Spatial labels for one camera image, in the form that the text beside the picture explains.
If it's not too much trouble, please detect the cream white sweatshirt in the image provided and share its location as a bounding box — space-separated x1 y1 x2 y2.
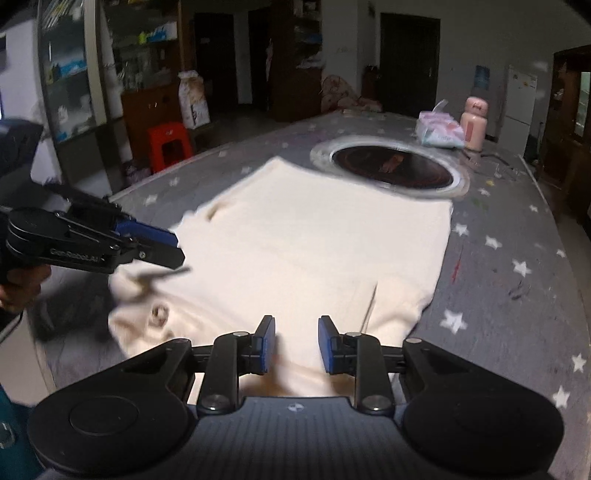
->
108 158 453 397

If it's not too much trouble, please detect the person's left hand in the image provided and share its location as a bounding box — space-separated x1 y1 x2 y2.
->
1 265 51 313

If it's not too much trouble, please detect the red plastic stool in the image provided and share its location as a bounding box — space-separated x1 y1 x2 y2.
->
147 122 193 173

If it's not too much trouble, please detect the white printed sack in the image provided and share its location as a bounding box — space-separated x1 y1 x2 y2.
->
178 70 211 130

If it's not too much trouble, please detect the round black induction cooktop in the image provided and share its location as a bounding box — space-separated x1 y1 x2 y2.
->
310 135 471 199

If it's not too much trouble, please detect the pink tissue pack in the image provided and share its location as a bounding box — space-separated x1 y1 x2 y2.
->
415 99 465 149

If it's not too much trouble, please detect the pink thermos bottle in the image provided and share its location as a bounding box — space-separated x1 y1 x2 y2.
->
460 96 489 152

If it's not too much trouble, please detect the water dispenser with blue bottle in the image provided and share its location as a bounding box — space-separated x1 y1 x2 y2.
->
471 65 490 101

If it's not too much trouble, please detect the white refrigerator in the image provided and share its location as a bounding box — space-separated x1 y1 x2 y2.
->
499 66 538 155

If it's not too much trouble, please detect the black cable on table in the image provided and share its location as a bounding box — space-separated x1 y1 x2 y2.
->
466 149 523 179

